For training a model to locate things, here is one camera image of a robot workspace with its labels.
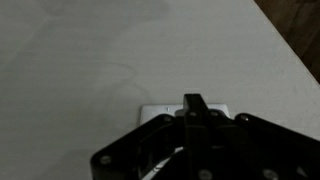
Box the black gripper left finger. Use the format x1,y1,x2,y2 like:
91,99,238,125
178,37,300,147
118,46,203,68
90,114,187,180

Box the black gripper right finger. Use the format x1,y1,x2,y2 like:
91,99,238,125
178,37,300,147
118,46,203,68
183,94,320,180

